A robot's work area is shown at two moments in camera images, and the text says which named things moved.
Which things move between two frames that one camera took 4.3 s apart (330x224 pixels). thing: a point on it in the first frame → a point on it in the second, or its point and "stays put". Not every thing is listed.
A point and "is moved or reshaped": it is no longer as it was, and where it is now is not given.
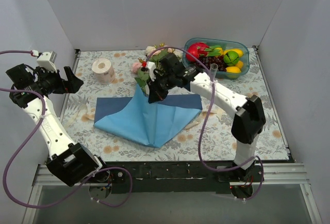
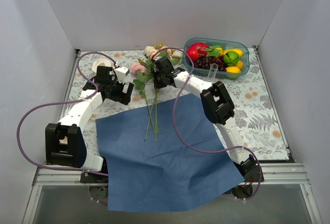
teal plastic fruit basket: x=232 y=57 stays put
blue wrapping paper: x=152 y=124 is moved or reshaped
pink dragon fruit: x=201 y=49 stays put
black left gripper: x=63 y=83 → x=119 y=95
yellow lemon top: x=240 y=52 stays put
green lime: x=231 y=58 stays put
